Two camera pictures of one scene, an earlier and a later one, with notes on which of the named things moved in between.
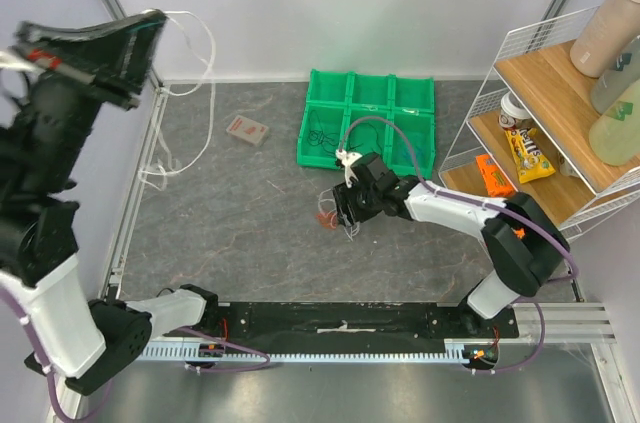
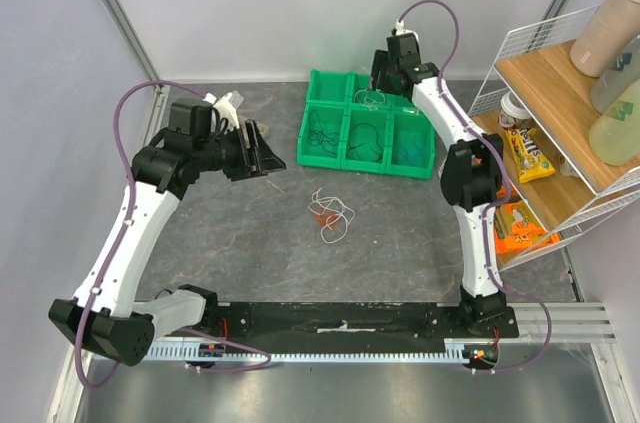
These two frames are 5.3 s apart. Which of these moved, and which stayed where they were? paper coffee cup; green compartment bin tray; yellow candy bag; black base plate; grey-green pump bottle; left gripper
Moved: left gripper
Stayed: black base plate; grey-green pump bottle; paper coffee cup; green compartment bin tray; yellow candy bag
